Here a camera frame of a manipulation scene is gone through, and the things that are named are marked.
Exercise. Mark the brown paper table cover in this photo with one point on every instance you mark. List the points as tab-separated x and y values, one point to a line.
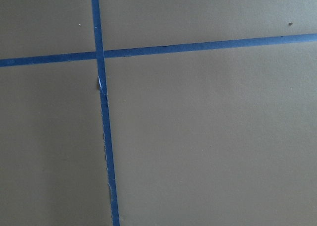
224	137

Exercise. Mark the long blue tape strip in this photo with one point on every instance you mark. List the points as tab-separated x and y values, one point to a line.
105	112

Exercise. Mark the crossing blue tape strip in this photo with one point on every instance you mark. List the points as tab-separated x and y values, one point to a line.
155	50

